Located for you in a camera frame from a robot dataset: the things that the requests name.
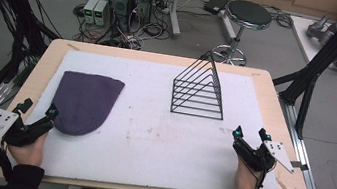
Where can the white platform board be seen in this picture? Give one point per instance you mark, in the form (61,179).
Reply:
(308,44)

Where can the person's right hand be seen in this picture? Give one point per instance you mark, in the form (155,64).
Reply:
(246,178)

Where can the purple knit beanie hat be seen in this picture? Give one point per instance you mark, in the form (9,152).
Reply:
(85,103)

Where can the person's left hand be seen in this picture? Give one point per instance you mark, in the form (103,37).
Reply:
(28,151)

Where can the grey table leg frame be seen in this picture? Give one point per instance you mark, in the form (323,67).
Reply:
(176,8)

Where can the black flat box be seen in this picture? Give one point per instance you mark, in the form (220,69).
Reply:
(216,4)

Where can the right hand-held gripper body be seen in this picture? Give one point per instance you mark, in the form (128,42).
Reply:
(260,155)

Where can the black round stool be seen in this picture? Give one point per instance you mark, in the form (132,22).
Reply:
(242,28)

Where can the grey power supply unit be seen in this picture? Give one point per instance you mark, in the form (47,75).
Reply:
(89,10)
(101,13)

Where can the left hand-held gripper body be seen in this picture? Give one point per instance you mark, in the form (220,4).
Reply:
(13,127)

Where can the white foam mat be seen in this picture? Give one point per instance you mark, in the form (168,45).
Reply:
(156,140)

